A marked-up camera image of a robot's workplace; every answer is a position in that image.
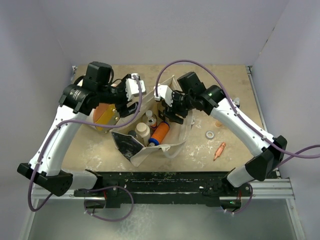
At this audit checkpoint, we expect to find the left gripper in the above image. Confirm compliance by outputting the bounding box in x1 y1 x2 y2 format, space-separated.
98 74 140 118

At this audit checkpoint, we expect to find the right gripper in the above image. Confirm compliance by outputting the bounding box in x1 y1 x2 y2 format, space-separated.
163 89 196 125

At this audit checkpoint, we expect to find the canvas tote bag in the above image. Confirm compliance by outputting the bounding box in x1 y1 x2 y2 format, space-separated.
111 90 194 167

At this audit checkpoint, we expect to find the small clear bottle white cap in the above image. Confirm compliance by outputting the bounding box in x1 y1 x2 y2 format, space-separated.
145 110 158 129

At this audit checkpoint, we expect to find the orange bottle blue pump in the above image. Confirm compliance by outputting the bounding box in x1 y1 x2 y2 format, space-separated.
148 121 170 147

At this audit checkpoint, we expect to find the white bottle beige cap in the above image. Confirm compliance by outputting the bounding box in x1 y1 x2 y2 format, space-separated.
135 122 151 146

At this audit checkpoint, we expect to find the small square bottle dark cap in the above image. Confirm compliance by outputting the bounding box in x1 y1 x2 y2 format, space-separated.
128 130 137 139

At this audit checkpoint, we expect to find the clear square bottle dark cap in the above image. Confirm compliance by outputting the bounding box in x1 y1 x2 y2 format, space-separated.
157 100 166 121

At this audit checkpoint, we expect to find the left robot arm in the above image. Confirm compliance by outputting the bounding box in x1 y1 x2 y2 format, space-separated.
17 61 146 197

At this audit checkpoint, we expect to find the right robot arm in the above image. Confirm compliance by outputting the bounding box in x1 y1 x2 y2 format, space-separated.
154 72 287 196

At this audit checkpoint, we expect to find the white round container orange lid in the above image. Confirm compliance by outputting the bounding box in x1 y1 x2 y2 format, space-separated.
72 79 121 133

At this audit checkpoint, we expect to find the beige tube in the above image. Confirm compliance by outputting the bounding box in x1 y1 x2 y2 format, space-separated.
215 121 223 127

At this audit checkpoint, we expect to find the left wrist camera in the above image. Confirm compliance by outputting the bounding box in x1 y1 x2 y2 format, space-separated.
125 73 147 101

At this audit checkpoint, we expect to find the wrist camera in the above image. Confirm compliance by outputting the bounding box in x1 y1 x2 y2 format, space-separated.
153 85 173 107
125 73 147 101

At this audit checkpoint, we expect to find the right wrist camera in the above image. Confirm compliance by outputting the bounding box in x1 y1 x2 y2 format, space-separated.
153 85 173 107

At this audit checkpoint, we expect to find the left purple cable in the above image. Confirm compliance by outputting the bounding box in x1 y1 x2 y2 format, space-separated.
27 74 143 222

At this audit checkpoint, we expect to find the purple cable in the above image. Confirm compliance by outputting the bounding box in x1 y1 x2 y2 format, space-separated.
27 74 143 222
154 59 320 216

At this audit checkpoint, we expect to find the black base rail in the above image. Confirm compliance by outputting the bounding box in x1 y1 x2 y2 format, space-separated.
73 169 252 210

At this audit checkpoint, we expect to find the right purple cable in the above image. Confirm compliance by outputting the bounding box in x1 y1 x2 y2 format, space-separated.
154 59 320 216

